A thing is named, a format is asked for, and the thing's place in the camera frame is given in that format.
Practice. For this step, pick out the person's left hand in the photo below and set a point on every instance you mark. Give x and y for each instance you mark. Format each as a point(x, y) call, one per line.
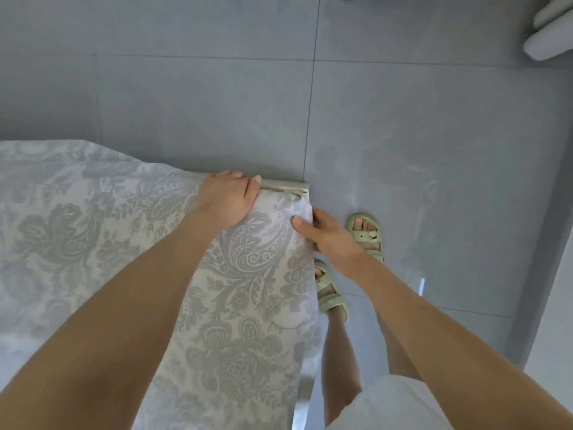
point(224, 199)

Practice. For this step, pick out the person's right hand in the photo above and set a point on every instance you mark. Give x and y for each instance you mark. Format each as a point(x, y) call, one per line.
point(333, 242)

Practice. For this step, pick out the blue-grey cloth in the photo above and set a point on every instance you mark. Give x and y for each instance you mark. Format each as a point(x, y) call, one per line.
point(107, 264)

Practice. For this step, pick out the person's right forearm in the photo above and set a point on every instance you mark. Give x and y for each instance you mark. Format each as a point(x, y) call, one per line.
point(457, 353)

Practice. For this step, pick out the person's left forearm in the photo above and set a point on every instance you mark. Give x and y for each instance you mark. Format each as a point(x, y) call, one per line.
point(98, 336)

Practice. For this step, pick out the person's right leg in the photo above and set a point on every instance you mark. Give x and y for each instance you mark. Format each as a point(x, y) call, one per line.
point(398, 349)

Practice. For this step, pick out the person's leg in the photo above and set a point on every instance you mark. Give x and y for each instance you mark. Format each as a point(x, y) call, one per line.
point(340, 371)
point(398, 349)

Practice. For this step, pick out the person's left leg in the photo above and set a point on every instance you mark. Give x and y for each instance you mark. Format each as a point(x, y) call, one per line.
point(340, 371)

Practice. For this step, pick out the person's white shorts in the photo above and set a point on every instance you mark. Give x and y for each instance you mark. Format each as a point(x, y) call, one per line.
point(389, 405)

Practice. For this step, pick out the grey curtain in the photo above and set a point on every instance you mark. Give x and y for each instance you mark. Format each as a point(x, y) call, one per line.
point(553, 31)

